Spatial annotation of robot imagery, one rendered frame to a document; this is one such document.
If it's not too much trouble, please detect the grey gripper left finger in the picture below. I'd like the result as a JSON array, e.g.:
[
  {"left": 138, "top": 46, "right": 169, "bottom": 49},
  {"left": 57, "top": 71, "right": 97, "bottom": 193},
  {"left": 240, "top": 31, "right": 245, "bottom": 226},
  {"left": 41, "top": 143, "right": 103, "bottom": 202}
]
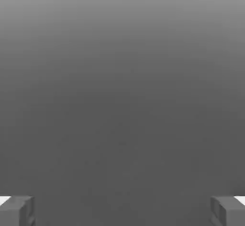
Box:
[{"left": 0, "top": 195, "right": 36, "bottom": 226}]

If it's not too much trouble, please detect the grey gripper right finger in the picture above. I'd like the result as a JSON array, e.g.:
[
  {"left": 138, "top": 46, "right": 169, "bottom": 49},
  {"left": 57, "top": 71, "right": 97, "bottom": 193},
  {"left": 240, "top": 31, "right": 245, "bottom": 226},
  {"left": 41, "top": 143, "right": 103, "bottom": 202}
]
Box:
[{"left": 210, "top": 195, "right": 245, "bottom": 226}]

